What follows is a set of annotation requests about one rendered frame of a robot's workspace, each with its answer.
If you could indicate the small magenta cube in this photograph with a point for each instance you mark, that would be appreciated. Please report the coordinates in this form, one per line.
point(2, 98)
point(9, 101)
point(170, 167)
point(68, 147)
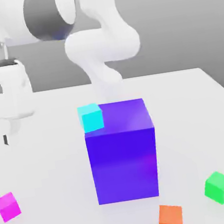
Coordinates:
point(9, 208)

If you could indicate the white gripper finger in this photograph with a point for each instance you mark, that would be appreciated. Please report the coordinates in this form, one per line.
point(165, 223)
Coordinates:
point(15, 125)
point(6, 140)

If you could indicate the small orange cube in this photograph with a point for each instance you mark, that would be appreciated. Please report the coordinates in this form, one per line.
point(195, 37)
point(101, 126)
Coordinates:
point(170, 218)

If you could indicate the small cyan cube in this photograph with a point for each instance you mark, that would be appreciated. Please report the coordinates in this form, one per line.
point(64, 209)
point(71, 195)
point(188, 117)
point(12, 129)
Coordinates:
point(91, 119)

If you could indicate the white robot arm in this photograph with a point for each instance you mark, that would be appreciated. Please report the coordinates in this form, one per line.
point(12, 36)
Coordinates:
point(102, 44)

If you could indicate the small green cube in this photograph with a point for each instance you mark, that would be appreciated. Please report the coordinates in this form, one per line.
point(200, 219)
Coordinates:
point(218, 188)

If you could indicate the large purple box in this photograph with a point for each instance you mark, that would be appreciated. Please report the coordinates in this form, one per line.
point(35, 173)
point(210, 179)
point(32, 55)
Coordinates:
point(123, 162)

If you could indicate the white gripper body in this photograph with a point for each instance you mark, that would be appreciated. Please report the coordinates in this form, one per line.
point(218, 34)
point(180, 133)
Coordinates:
point(15, 98)

